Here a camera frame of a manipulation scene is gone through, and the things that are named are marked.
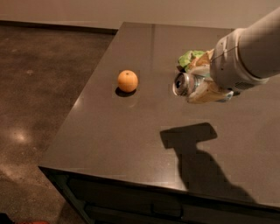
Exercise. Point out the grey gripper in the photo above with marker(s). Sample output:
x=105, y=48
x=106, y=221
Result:
x=227, y=66

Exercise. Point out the silver blue redbull can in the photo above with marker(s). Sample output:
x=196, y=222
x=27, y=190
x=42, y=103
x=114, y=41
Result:
x=186, y=83

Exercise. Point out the black drawer handle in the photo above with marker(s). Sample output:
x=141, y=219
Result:
x=166, y=211

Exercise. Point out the dark cabinet drawer front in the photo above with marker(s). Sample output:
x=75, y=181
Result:
x=116, y=204

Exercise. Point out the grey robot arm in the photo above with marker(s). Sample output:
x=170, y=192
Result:
x=242, y=60

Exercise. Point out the orange fruit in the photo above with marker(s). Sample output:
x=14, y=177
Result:
x=127, y=81

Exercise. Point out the green snack bag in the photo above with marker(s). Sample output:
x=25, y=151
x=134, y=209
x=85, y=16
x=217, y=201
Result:
x=188, y=60

